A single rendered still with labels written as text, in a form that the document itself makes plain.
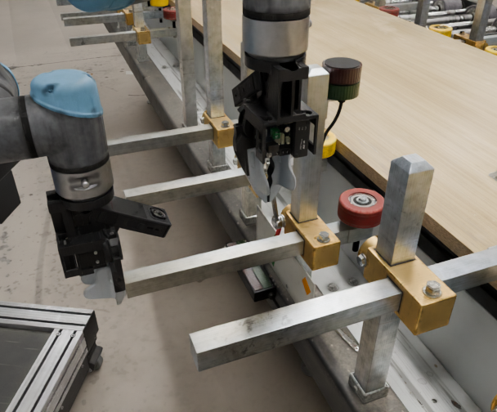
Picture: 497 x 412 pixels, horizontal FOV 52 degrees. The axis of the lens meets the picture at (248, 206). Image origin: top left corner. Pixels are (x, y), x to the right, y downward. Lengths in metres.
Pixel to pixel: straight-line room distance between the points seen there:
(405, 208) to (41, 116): 0.43
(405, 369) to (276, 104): 0.61
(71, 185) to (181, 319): 1.32
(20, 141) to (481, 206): 0.73
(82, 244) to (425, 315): 0.44
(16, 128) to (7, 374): 1.09
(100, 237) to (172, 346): 1.17
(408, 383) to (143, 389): 0.99
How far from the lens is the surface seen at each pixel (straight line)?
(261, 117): 0.60
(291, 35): 0.58
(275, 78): 0.58
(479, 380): 0.99
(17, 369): 1.64
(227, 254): 0.84
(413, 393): 0.99
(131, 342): 1.90
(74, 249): 0.73
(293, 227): 0.90
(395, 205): 0.63
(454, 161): 1.09
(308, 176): 0.85
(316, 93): 0.79
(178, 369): 1.80
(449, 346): 1.02
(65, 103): 0.63
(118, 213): 0.73
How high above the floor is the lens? 1.39
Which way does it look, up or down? 33 degrees down
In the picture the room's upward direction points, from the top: straight up
